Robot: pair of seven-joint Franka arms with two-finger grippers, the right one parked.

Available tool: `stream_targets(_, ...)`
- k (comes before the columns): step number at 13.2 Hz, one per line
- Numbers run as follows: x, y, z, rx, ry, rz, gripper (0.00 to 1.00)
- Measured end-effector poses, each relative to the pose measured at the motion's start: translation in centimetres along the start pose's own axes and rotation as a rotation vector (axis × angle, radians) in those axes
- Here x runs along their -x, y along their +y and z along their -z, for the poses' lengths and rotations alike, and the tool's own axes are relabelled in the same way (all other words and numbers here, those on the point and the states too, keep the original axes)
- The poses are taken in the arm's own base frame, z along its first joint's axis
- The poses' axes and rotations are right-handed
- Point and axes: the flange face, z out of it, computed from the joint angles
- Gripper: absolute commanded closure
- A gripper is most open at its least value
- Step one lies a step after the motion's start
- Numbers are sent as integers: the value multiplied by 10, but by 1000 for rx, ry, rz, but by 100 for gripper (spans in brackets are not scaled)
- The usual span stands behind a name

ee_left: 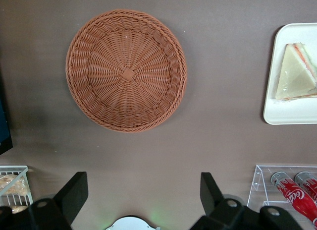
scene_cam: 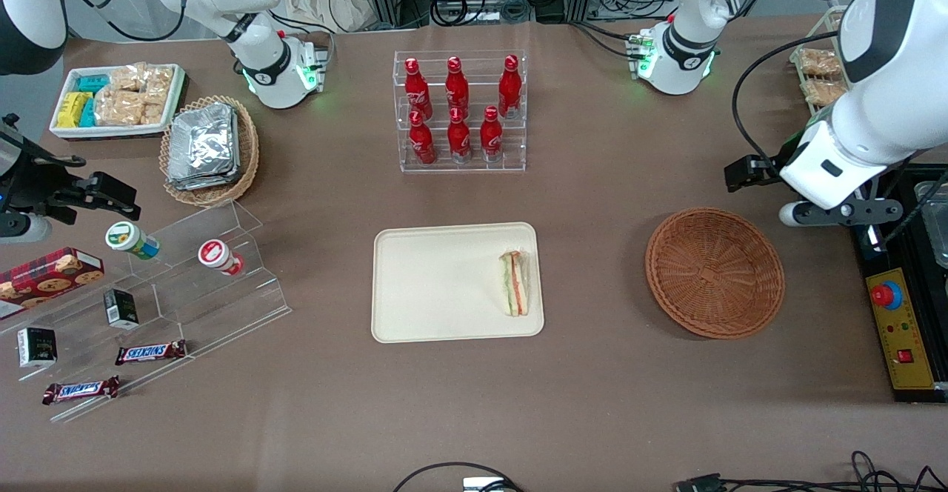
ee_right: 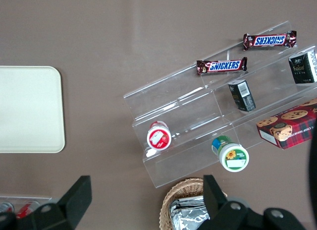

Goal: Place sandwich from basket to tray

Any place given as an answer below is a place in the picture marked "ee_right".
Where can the red tartan cookie box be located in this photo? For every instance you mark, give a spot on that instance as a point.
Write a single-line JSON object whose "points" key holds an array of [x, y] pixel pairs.
{"points": [[289, 131]]}

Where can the Snickers chocolate bar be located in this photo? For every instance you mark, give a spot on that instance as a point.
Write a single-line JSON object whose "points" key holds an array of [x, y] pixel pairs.
{"points": [[223, 66], [270, 40]]}

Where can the green lid white cup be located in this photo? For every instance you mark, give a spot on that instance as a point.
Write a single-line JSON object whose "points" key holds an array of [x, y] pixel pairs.
{"points": [[231, 156]]}

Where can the clear acrylic bottle rack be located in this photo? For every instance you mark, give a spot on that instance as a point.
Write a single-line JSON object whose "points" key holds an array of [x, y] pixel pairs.
{"points": [[29, 199]]}

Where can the light tan wicker basket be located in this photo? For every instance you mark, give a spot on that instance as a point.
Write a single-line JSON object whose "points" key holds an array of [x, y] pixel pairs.
{"points": [[183, 188]]}

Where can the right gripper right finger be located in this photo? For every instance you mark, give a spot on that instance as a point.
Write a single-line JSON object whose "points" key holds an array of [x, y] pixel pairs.
{"points": [[218, 205]]}

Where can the clear acrylic stepped stand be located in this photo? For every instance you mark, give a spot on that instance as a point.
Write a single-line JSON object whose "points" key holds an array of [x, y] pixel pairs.
{"points": [[173, 108]]}

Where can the red cola bottle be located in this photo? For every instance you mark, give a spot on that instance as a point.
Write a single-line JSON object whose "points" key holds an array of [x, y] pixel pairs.
{"points": [[5, 207], [26, 210]]}

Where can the silver foil packet stack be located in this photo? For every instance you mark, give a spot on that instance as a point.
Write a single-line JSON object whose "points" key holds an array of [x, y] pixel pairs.
{"points": [[188, 215]]}

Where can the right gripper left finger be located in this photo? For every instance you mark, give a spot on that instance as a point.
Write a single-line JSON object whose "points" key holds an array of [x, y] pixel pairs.
{"points": [[74, 202]]}

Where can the beige plastic tray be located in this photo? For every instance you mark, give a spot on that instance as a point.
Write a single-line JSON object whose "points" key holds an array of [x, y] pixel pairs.
{"points": [[29, 108]]}

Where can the red lid white cup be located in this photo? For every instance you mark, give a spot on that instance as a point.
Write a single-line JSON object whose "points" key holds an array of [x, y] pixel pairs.
{"points": [[159, 138]]}

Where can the small black carton box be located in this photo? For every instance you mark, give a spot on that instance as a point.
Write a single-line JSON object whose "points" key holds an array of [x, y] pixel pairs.
{"points": [[303, 67], [242, 96]]}

